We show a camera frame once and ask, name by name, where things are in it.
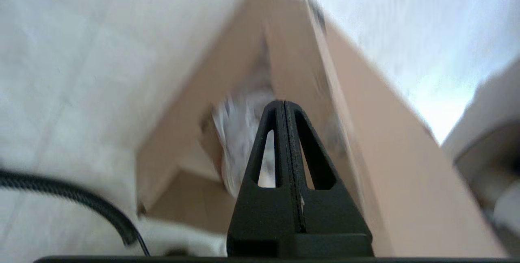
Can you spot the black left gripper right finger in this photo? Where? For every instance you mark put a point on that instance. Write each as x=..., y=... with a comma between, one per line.
x=337, y=222

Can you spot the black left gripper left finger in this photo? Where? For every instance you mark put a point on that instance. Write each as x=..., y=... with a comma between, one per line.
x=252, y=222

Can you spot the white lace-up sneaker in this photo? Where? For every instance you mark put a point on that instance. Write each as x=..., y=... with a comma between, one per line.
x=239, y=133

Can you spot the brown cardboard shoe box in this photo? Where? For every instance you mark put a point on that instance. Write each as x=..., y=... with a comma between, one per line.
x=406, y=153

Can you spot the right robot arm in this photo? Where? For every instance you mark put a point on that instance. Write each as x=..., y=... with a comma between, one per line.
x=487, y=153

